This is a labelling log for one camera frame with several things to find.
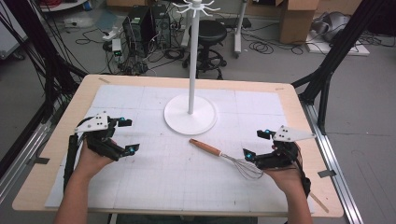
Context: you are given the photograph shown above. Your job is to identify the white box with green light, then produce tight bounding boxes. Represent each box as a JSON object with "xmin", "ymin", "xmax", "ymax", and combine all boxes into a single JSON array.
[{"xmin": 111, "ymin": 38, "xmax": 123, "ymax": 58}]

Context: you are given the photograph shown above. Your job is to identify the black round stool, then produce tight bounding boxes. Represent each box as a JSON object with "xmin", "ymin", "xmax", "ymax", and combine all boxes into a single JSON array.
[{"xmin": 181, "ymin": 19, "xmax": 229, "ymax": 80}]

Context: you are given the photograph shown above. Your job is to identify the thin wooden stick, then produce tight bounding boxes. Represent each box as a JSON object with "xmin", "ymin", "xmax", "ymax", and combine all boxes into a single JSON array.
[{"xmin": 309, "ymin": 191, "xmax": 330, "ymax": 215}]

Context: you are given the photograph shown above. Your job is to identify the grey bag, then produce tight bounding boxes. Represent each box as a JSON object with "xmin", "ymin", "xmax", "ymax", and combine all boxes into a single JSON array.
[{"xmin": 311, "ymin": 11, "xmax": 351, "ymax": 43}]

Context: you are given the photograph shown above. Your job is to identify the aluminium rail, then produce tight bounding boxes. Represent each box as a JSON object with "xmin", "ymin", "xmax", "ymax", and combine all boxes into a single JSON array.
[
  {"xmin": 0, "ymin": 120, "xmax": 53, "ymax": 204},
  {"xmin": 299, "ymin": 100, "xmax": 365, "ymax": 224}
]

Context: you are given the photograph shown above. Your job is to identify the tall cardboard box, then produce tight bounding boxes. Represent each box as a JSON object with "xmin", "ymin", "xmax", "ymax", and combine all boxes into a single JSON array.
[{"xmin": 277, "ymin": 0, "xmax": 320, "ymax": 46}]

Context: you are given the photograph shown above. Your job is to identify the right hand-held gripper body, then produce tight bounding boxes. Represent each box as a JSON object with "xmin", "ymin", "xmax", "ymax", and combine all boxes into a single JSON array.
[{"xmin": 253, "ymin": 124, "xmax": 318, "ymax": 171}]

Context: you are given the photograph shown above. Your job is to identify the white hook stand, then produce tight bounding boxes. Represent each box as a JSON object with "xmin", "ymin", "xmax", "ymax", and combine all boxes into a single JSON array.
[{"xmin": 163, "ymin": 0, "xmax": 221, "ymax": 136}]

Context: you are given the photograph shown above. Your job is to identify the large black computer tower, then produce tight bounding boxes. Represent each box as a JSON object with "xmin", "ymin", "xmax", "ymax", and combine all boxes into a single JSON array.
[{"xmin": 121, "ymin": 5, "xmax": 157, "ymax": 59}]

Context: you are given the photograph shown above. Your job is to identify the black frame post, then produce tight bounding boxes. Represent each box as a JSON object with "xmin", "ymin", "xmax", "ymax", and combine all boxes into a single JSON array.
[
  {"xmin": 2, "ymin": 0, "xmax": 89, "ymax": 125},
  {"xmin": 290, "ymin": 0, "xmax": 387, "ymax": 136}
]

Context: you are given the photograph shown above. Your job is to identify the white stand leg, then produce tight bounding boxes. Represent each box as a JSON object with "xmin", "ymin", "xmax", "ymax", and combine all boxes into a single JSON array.
[{"xmin": 233, "ymin": 0, "xmax": 249, "ymax": 59}]

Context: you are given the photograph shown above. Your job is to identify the person's right hand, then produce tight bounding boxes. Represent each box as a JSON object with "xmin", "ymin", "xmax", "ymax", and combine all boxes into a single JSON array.
[{"xmin": 263, "ymin": 141, "xmax": 305, "ymax": 196}]

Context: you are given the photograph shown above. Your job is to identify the black sleeved gripper cable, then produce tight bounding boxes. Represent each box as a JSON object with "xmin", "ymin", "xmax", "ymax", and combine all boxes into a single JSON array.
[
  {"xmin": 63, "ymin": 116, "xmax": 95, "ymax": 192},
  {"xmin": 294, "ymin": 145, "xmax": 313, "ymax": 199}
]

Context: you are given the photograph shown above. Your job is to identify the slim black computer tower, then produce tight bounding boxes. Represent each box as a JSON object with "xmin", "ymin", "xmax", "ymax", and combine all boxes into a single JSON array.
[{"xmin": 150, "ymin": 4, "xmax": 173, "ymax": 49}]

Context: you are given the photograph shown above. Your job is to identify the wooden handled wire whisk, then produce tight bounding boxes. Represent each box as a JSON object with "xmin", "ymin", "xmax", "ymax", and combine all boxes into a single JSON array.
[{"xmin": 188, "ymin": 138, "xmax": 265, "ymax": 181}]

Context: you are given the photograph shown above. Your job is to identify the person's left hand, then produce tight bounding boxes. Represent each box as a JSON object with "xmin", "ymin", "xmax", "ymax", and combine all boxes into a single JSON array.
[{"xmin": 73, "ymin": 139, "xmax": 116, "ymax": 179}]

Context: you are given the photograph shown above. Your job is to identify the coiled black cable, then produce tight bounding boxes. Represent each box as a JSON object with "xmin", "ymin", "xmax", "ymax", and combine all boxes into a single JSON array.
[{"xmin": 247, "ymin": 39, "xmax": 276, "ymax": 56}]

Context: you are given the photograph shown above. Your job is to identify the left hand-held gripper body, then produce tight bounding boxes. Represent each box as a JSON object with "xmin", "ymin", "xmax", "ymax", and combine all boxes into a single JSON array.
[{"xmin": 74, "ymin": 111, "xmax": 127, "ymax": 162}]

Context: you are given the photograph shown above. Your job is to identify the white grid mat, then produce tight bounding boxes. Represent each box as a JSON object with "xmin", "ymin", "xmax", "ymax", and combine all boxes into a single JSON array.
[{"xmin": 44, "ymin": 84, "xmax": 316, "ymax": 213}]

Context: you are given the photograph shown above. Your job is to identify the white power strip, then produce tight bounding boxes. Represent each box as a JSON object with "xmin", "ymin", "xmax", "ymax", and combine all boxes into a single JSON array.
[{"xmin": 102, "ymin": 26, "xmax": 124, "ymax": 42}]

